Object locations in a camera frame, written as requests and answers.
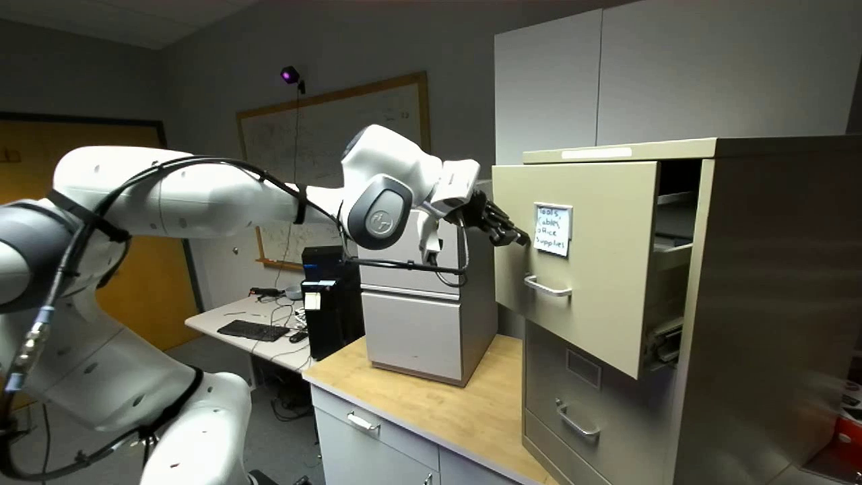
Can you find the yellow wooden door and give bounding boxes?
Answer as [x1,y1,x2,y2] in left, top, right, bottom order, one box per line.
[0,113,202,356]

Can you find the beige closed filing drawer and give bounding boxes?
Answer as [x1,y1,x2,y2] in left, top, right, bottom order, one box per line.
[521,319,678,485]

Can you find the tall white storage cabinet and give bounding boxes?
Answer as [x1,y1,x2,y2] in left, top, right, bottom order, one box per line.
[491,0,862,170]

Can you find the grey lateral file cabinet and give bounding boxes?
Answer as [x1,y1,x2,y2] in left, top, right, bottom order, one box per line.
[355,206,502,391]

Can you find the black keyboard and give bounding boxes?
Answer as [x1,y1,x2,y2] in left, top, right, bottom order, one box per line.
[215,318,294,344]

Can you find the black computer tower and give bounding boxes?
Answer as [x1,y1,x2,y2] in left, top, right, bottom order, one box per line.
[299,241,366,364]

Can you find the beige metal filing cabinet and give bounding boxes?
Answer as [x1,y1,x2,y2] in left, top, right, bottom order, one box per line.
[521,132,862,485]

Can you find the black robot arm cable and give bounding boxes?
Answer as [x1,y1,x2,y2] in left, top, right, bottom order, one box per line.
[0,152,312,483]

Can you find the silver open drawer handle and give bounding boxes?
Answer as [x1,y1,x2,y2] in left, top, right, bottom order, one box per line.
[523,272,576,302]

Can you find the grey office desk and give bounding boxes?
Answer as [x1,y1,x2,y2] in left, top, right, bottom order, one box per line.
[183,293,319,377]

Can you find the camera with purple light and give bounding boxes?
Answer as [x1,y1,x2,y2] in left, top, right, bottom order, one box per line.
[277,61,309,97]

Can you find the red object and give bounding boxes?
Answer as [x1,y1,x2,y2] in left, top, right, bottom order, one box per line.
[832,408,862,464]

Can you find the wood framed whiteboard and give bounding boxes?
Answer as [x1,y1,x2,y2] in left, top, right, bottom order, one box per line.
[234,69,433,274]

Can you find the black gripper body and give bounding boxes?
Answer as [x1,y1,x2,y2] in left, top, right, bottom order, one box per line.
[459,187,506,236]

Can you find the beige filing drawer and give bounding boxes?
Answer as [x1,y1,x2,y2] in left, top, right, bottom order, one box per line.
[491,156,705,381]
[521,319,678,485]

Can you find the white base cabinet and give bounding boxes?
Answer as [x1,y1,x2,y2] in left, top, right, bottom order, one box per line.
[307,384,521,485]

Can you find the wooden counter top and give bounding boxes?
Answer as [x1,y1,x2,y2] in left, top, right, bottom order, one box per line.
[303,330,561,485]

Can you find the white paper drawer label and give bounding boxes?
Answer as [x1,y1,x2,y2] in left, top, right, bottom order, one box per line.
[532,200,576,260]

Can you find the silver base cabinet handle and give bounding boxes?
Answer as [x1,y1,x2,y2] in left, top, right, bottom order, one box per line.
[343,408,383,441]

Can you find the silver closed drawer handle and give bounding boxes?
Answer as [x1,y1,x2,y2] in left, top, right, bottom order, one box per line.
[552,396,607,446]

